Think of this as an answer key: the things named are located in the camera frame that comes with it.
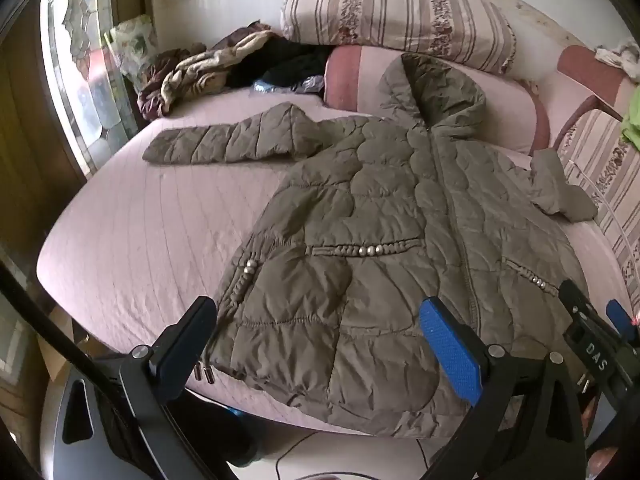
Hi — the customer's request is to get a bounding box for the pink rolled bolster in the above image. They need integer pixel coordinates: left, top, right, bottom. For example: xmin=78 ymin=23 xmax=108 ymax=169
xmin=324 ymin=46 xmax=551 ymax=156

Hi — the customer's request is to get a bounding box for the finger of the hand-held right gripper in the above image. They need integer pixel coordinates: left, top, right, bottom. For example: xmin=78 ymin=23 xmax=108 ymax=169
xmin=606 ymin=298 xmax=640 ymax=347
xmin=559 ymin=279 xmax=611 ymax=336

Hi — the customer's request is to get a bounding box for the brown and beige crumpled blanket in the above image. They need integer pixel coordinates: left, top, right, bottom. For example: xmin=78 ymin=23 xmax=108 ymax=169
xmin=136 ymin=21 xmax=281 ymax=121

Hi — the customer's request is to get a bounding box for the blue plastic bag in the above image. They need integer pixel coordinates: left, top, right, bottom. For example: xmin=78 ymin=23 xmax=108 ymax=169
xmin=250 ymin=75 xmax=326 ymax=96

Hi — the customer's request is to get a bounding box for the black clothes pile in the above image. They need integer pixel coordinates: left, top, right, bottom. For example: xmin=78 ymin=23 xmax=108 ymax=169
xmin=227 ymin=37 xmax=336 ymax=92

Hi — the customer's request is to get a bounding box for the striped floral pillow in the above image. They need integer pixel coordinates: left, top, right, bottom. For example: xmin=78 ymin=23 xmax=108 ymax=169
xmin=557 ymin=107 xmax=640 ymax=311
xmin=280 ymin=0 xmax=518 ymax=81

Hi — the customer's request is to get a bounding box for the stained glass window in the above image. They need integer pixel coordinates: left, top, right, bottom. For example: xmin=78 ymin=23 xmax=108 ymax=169
xmin=40 ymin=0 xmax=146 ymax=176

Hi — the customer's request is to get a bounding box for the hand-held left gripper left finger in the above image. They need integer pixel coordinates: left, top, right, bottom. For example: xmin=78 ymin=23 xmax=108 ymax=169
xmin=52 ymin=296 xmax=222 ymax=480

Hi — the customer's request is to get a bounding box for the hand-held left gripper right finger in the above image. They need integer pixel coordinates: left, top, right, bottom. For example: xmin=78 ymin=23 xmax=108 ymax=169
xmin=419 ymin=296 xmax=587 ymax=480

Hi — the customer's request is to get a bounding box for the black cable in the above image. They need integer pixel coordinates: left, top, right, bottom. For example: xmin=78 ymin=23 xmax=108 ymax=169
xmin=0 ymin=262 xmax=168 ymax=480

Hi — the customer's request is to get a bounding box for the white crumpled cloth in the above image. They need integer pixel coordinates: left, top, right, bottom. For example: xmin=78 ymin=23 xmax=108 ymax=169
xmin=595 ymin=40 xmax=640 ymax=83

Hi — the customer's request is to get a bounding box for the bed with pink quilted cover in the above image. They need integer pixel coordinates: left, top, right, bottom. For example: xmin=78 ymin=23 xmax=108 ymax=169
xmin=36 ymin=45 xmax=640 ymax=433

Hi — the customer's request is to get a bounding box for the olive quilted hooded jacket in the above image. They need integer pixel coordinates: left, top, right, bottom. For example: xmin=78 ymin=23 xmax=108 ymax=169
xmin=142 ymin=52 xmax=598 ymax=438

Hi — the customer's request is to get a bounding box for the wooden wardrobe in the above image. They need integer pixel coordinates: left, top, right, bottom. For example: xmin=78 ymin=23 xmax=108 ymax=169
xmin=0 ymin=0 xmax=91 ymax=261

